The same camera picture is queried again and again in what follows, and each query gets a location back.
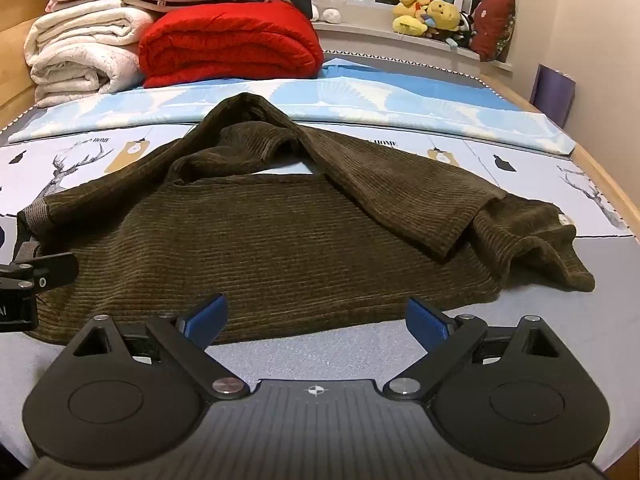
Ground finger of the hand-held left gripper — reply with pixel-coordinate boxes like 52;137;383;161
10;252;80;294

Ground dark olive corduroy pants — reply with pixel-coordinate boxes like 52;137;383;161
17;92;597;347

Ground yellow plush bear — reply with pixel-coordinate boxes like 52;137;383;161
422;0;464;37

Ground light blue patterned blanket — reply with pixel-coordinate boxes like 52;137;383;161
7;57;577;157

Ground red folded blanket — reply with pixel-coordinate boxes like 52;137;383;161
138;0;326;89

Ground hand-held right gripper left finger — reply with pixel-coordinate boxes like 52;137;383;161
74;293;250;403

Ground striped plush toy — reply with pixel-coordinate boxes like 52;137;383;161
440;12;479;52

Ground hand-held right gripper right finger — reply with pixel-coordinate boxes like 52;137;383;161
382;297;560;403

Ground purple board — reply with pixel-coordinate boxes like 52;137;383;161
529;63;577;129

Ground white folded fleece blanket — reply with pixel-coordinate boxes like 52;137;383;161
24;0;157;109

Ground yellow plush duck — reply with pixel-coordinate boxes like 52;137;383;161
392;0;434;37

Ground dark red cushion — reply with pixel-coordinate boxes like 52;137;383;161
469;0;517;62

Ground printed deer lamp bed sheet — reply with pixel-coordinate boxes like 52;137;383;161
0;125;640;467

